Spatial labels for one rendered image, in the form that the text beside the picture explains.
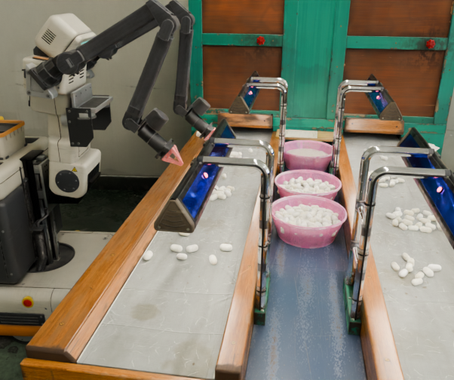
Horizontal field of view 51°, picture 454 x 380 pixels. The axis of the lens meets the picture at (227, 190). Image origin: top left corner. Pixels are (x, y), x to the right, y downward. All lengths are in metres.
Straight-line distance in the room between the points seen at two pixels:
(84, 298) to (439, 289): 0.93
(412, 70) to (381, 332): 1.72
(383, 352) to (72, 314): 0.71
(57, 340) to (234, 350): 0.39
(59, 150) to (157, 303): 1.02
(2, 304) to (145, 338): 1.24
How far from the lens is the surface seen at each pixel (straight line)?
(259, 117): 2.59
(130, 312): 1.24
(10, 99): 3.98
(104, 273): 1.35
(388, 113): 1.84
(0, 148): 2.20
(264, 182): 1.09
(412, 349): 1.19
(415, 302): 1.34
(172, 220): 0.92
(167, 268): 1.39
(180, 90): 2.19
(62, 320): 1.21
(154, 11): 1.72
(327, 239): 1.64
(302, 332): 1.27
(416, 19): 2.62
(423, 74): 2.66
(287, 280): 1.46
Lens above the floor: 1.48
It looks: 23 degrees down
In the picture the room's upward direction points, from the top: straight up
